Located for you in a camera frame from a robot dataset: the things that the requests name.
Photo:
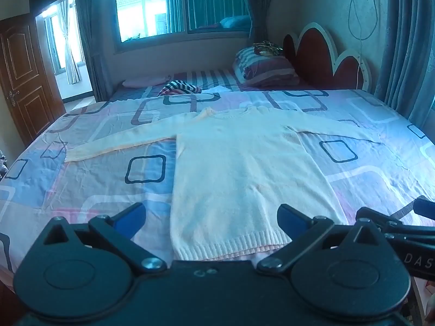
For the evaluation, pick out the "brown wooden door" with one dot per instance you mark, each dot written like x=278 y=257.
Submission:
x=27 y=74

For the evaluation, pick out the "cream knit sweater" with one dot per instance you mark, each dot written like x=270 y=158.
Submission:
x=238 y=176

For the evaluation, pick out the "dark striped bed sheet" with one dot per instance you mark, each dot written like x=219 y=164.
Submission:
x=217 y=76

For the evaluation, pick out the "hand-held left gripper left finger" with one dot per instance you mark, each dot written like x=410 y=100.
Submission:
x=131 y=219

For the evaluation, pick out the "sliding glass window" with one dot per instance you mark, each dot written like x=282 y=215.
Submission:
x=153 y=6

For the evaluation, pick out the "dark bag on pillows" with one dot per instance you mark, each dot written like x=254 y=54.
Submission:
x=268 y=48

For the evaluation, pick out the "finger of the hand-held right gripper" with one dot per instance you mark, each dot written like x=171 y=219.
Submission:
x=397 y=225
x=426 y=207

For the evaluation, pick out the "grey-blue pleated curtain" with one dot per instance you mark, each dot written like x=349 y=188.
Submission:
x=411 y=40

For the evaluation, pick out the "small white cloth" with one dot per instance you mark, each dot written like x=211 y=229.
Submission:
x=217 y=90

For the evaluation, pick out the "teal cushion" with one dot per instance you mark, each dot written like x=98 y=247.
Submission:
x=236 y=22

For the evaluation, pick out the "striped maroon pillow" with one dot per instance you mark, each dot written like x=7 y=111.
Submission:
x=272 y=79
x=258 y=61

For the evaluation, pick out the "white sheer curtain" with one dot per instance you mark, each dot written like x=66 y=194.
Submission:
x=69 y=47

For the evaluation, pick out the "bed with patterned sheet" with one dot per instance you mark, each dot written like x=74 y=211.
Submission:
x=102 y=135

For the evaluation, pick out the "red and white headboard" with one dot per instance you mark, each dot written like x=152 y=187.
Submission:
x=316 y=57

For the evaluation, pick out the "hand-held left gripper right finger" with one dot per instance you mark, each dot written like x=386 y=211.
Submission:
x=290 y=220

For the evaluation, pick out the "red white black striped cloth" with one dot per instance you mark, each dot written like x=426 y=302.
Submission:
x=178 y=88

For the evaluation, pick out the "dark grey curtain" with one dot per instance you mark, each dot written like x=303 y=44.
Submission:
x=91 y=40
x=258 y=3

